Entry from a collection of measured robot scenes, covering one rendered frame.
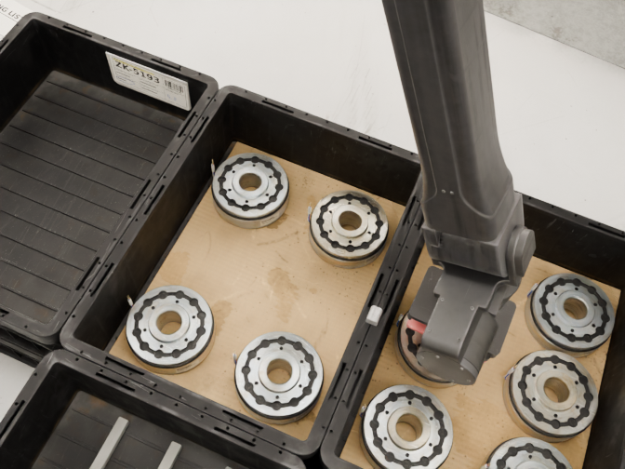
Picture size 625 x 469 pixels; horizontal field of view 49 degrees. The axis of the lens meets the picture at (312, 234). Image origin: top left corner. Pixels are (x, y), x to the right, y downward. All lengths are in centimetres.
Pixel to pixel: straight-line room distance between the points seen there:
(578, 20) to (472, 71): 214
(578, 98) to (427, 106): 88
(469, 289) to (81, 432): 47
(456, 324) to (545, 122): 72
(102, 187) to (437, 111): 60
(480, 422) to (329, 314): 22
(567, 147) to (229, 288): 66
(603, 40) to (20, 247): 206
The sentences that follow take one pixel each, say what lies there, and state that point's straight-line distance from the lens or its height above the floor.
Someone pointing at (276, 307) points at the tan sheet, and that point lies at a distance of 86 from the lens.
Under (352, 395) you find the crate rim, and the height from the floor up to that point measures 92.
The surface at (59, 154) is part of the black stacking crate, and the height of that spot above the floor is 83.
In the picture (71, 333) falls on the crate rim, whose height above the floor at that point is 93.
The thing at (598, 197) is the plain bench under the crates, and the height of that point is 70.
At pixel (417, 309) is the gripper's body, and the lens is 73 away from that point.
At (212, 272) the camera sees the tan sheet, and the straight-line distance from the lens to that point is 88.
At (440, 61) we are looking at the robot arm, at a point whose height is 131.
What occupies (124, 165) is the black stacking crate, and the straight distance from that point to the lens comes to 99.
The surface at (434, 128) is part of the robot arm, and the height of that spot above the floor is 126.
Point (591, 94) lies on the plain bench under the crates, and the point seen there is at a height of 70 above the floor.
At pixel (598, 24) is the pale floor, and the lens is 261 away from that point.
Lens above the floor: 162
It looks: 61 degrees down
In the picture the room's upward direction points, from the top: 7 degrees clockwise
